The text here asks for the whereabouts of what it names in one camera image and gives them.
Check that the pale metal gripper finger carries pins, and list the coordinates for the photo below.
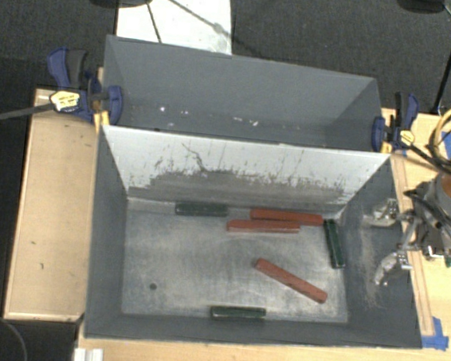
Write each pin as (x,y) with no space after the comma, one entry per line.
(384,214)
(390,267)

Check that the red-brown flat block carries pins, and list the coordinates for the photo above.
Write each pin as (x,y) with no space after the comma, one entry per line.
(262,227)
(291,281)
(286,216)

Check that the grey metal bin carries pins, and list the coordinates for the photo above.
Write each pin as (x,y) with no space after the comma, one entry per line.
(209,254)

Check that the dark green flat block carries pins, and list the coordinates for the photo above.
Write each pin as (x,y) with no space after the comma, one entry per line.
(201,209)
(238,313)
(334,245)

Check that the pale wood flat board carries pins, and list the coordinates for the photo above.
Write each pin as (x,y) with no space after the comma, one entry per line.
(56,206)

